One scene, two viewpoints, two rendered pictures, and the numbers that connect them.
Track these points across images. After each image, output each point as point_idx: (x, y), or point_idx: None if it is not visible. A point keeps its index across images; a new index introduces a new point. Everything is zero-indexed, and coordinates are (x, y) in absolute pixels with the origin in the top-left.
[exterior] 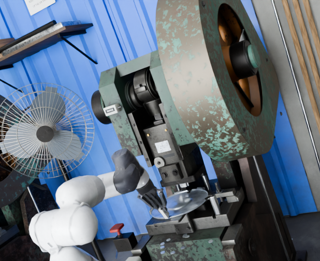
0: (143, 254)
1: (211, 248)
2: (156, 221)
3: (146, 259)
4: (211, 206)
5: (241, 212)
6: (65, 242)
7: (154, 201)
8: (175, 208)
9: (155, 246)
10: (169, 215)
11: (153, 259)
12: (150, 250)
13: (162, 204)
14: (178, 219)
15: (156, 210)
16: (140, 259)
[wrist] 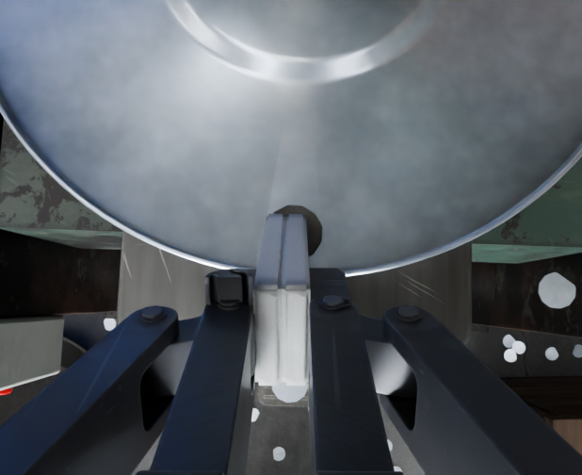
0: None
1: (485, 252)
2: (141, 292)
3: (13, 254)
4: None
5: None
6: None
7: (241, 438)
8: (310, 69)
9: (76, 231)
10: (285, 205)
11: (58, 240)
12: (40, 234)
13: (407, 439)
14: (459, 334)
15: (30, 8)
16: None
